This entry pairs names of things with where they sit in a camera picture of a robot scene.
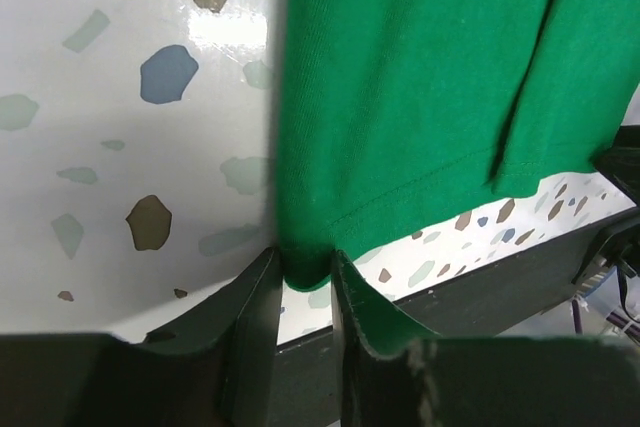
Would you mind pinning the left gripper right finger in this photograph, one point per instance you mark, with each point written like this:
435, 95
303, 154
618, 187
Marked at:
394, 371

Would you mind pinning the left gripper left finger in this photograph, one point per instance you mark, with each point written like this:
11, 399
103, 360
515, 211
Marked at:
211, 366

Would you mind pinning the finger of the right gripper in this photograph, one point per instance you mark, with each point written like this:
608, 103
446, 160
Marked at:
620, 163

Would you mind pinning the green t-shirt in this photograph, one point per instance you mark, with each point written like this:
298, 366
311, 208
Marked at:
399, 114

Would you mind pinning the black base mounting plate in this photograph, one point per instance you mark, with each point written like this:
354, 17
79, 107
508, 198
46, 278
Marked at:
486, 301

